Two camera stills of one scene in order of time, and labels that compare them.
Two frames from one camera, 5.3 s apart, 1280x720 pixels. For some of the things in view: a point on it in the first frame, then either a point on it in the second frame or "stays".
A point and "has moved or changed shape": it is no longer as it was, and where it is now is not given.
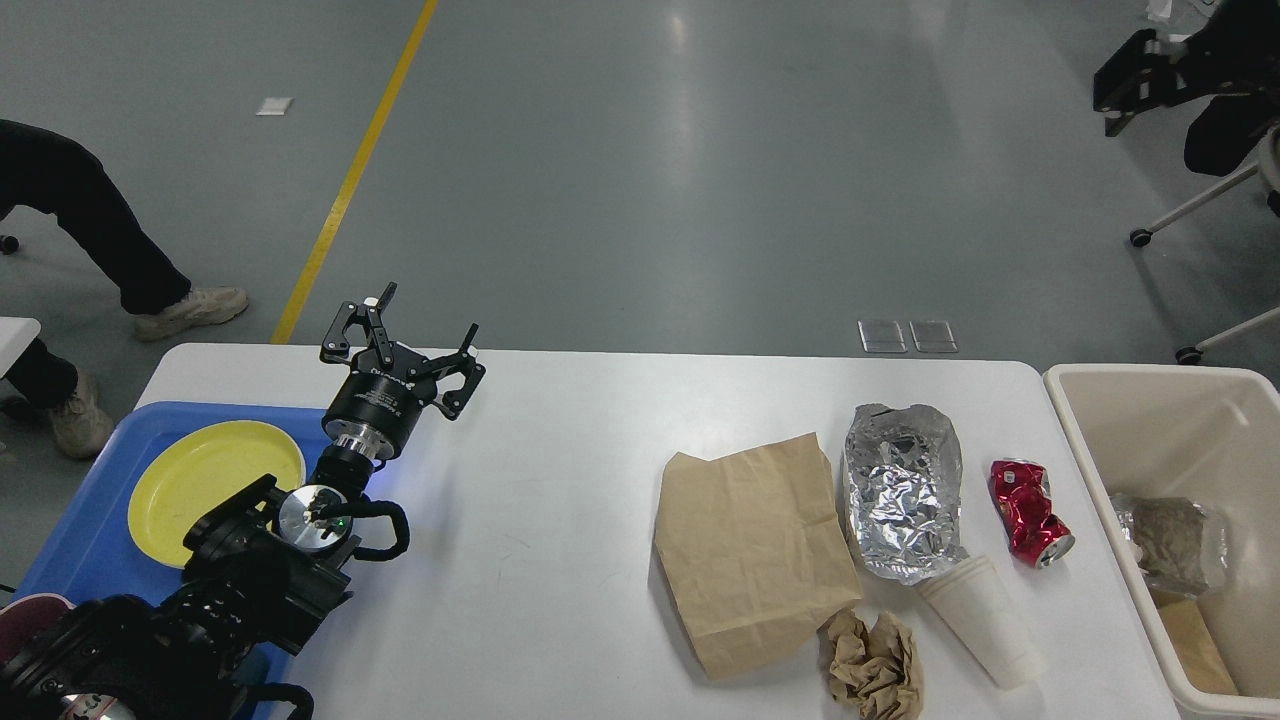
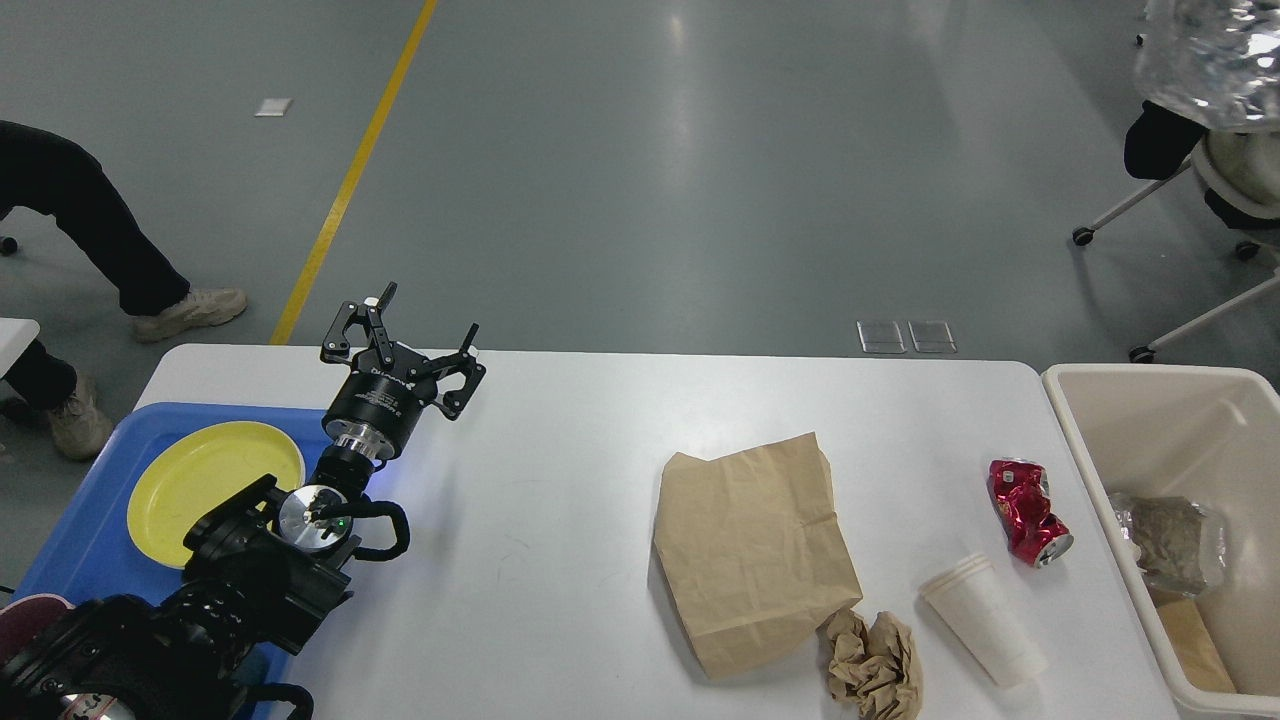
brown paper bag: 755,553 stays
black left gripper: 378,408 stays
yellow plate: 198,472 stays
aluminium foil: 903,478 has moved or changed shape
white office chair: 1269,167 -> 1242,171
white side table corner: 16,334 stays
